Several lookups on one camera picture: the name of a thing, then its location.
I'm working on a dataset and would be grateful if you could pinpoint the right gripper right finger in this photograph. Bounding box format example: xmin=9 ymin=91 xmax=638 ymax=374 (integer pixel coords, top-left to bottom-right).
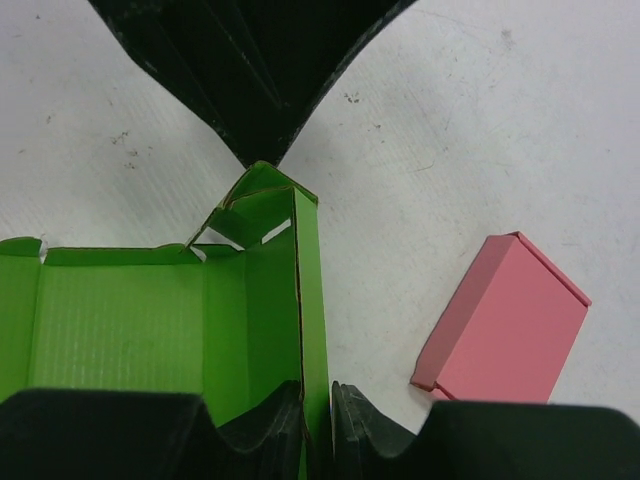
xmin=332 ymin=383 xmax=639 ymax=479

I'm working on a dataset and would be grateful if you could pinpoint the pink paper box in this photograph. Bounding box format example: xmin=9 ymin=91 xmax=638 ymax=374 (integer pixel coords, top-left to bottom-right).
xmin=410 ymin=232 xmax=591 ymax=403

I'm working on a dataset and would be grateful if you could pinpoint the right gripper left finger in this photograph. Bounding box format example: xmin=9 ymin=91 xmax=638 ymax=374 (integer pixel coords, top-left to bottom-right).
xmin=1 ymin=381 xmax=302 ymax=479

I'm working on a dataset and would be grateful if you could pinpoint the green paper box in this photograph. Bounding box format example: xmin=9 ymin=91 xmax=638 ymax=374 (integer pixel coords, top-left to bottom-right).
xmin=1 ymin=162 xmax=331 ymax=479

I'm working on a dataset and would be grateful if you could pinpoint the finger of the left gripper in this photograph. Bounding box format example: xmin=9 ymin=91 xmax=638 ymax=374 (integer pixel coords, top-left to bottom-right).
xmin=91 ymin=0 xmax=410 ymax=167

